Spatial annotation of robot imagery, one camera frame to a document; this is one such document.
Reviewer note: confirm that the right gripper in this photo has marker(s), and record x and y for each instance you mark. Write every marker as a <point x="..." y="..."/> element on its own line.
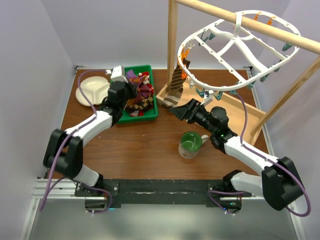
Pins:
<point x="182" y="112"/>

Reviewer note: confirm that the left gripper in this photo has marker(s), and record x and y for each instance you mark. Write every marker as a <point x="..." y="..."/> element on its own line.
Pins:
<point x="132" y="88"/>

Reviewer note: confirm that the red santa sock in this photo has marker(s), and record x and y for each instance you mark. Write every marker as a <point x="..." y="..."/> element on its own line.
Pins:
<point x="144" y="77"/>

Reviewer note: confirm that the white round clip hanger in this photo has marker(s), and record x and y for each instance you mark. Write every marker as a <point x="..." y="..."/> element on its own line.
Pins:
<point x="238" y="38"/>

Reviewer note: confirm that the maroon sock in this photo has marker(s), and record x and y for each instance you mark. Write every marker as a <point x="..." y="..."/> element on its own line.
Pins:
<point x="146" y="90"/>

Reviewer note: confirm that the argyle brown sock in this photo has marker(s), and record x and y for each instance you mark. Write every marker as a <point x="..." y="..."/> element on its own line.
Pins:
<point x="144" y="104"/>

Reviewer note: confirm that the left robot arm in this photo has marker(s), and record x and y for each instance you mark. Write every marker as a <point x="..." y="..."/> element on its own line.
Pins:
<point x="65" y="150"/>

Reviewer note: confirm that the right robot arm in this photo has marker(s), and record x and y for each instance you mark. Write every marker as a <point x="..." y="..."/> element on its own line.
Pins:
<point x="276" y="180"/>

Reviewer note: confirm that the green plastic bin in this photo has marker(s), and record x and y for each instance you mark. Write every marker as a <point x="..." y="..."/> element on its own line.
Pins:
<point x="139" y="115"/>

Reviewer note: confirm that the white divided plate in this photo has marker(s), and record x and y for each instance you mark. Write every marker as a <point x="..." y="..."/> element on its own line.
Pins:
<point x="95" y="88"/>

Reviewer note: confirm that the green enamel mug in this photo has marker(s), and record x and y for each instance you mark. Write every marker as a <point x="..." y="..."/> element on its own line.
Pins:
<point x="190" y="144"/>

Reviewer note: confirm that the wooden rack base tray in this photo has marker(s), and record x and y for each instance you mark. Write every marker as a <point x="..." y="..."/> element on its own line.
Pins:
<point x="234" y="110"/>

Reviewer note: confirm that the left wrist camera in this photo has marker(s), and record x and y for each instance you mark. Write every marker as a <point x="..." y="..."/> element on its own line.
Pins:
<point x="118" y="74"/>

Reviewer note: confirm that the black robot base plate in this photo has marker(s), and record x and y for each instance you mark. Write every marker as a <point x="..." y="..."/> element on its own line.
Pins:
<point x="163" y="191"/>

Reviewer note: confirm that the wooden rack frame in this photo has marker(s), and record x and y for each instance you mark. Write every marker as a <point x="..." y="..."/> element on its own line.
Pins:
<point x="275" y="31"/>

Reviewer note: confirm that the aluminium frame rail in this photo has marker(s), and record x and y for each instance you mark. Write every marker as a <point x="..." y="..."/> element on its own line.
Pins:
<point x="64" y="216"/>

